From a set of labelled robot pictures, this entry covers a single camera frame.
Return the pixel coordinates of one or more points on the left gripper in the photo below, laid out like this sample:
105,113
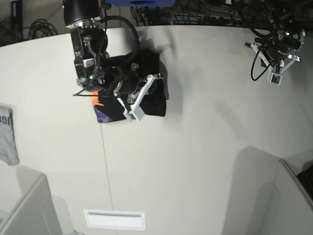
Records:
283,41

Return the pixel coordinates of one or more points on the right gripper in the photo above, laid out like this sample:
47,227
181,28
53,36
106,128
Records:
110,79

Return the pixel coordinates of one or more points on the black T-shirt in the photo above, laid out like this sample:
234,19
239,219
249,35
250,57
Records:
153,103

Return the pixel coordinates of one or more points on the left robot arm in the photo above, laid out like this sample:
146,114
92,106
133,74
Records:
282,11

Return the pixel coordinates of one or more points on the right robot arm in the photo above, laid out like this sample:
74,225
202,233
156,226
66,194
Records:
90,14

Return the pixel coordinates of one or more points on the grey folded T-shirt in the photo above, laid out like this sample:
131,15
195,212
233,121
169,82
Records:
8,151

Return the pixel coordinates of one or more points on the blue box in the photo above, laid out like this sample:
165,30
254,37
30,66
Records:
148,3

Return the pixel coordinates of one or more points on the black keyboard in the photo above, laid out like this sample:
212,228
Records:
306,179

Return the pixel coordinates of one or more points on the white label on table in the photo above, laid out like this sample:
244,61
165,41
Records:
115,220

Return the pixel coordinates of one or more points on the grey right partition panel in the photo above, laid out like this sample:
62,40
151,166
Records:
282,206

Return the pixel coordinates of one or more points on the grey partition panel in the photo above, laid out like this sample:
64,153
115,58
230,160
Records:
282,206
26,206

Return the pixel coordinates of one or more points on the grey left partition panel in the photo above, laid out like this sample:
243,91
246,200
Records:
26,206

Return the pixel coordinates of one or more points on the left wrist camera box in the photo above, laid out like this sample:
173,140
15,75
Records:
275,78

